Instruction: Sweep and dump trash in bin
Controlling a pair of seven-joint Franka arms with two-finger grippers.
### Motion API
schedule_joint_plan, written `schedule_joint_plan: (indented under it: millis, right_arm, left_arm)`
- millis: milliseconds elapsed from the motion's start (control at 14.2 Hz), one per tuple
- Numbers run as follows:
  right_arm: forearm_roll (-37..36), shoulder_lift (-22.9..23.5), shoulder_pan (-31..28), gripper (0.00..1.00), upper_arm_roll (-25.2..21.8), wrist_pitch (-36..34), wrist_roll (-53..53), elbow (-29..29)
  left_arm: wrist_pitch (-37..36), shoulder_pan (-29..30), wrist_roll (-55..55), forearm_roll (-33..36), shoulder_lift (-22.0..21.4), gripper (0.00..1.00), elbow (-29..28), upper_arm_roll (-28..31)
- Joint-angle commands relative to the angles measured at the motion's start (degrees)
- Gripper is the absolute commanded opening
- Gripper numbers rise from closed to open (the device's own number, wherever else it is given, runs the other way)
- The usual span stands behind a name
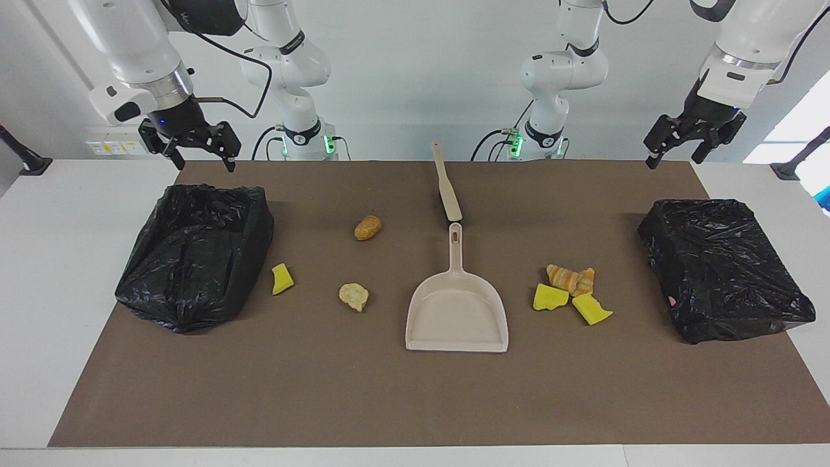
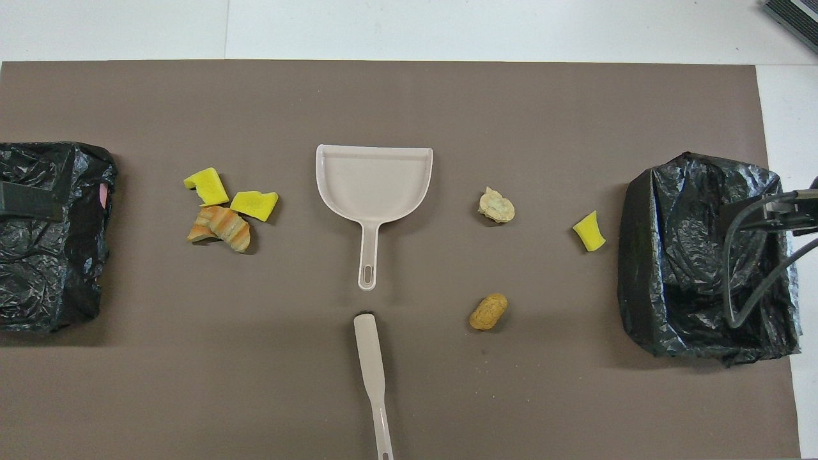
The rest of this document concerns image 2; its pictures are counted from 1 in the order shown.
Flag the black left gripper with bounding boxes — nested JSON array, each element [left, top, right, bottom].
[[0, 181, 66, 222]]

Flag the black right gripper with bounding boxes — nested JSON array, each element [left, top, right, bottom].
[[721, 189, 818, 234]]

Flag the small curved yellow sponge piece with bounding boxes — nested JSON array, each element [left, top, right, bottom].
[[572, 210, 606, 252]]

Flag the pale food lump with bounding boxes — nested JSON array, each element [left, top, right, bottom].
[[478, 186, 516, 224]]

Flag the beige plastic dustpan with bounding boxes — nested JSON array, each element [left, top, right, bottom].
[[316, 144, 434, 291]]

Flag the beige hand brush black bristles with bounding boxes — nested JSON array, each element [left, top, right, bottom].
[[353, 312, 394, 460]]

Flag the black bag bin pink spot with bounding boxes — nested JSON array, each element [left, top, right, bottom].
[[0, 141, 118, 333]]

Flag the open black bag-lined bin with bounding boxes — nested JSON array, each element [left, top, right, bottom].
[[617, 151, 802, 367]]

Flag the dark grey ribbed device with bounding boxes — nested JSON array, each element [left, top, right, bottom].
[[762, 0, 818, 36]]

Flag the brown peanut-shaped bread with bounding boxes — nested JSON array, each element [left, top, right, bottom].
[[469, 293, 509, 331]]

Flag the brown table mat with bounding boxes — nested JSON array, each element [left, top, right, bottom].
[[0, 59, 803, 460]]

